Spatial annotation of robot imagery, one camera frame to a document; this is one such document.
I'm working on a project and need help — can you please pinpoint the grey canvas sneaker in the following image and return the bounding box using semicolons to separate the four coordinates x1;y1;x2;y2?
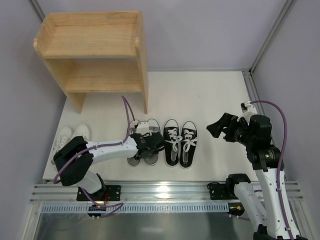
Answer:
143;118;161;167
127;119;140;167

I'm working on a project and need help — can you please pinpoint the black canvas sneaker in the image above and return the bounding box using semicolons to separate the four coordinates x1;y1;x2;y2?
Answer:
179;121;198;169
163;119;182;167

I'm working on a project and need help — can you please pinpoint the white sneaker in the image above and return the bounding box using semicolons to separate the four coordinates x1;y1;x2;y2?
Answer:
70;124;91;141
52;126;73;157

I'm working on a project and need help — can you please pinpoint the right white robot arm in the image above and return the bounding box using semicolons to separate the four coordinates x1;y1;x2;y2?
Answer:
206;113;303;240

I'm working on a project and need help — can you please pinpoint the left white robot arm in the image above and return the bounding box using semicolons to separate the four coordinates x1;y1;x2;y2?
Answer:
53;132;165;201

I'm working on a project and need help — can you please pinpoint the wooden two-tier shoe shelf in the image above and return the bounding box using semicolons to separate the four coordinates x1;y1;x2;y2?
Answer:
33;11;149;113

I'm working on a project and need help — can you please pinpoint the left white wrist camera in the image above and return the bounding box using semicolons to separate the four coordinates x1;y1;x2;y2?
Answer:
129;120;150;136

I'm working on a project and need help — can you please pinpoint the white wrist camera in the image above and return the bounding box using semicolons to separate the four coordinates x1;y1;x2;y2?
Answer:
240;101;258;122
129;120;150;136

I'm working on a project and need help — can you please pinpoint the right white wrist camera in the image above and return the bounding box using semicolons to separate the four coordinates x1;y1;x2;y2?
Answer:
240;101;258;122

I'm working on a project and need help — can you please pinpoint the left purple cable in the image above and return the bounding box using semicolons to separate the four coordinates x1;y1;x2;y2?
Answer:
53;95;138;218

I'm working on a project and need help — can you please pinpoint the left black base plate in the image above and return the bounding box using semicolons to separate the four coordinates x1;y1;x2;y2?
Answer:
76;185;121;202

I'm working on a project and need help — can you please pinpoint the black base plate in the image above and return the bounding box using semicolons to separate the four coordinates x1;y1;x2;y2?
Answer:
76;185;121;202
207;182;238;201

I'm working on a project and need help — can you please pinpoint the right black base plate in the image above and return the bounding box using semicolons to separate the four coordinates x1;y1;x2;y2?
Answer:
207;182;238;201

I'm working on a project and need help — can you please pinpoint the grey slotted cable duct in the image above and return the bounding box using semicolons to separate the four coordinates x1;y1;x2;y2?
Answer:
40;202;229;214

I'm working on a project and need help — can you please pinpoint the right aluminium frame rail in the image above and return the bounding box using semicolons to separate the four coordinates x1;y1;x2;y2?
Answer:
242;69;304;202

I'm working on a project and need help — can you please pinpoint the aluminium mounting rail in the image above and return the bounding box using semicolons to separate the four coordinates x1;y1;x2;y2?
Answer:
29;180;305;205

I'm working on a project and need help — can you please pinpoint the right corner aluminium post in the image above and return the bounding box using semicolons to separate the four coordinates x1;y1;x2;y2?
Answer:
249;0;297;75

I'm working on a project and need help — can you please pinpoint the corner aluminium post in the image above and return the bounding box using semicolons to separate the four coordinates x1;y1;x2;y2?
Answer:
28;0;46;23
249;0;297;75

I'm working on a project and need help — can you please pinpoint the left corner aluminium post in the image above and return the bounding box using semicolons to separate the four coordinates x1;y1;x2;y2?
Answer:
28;0;46;23

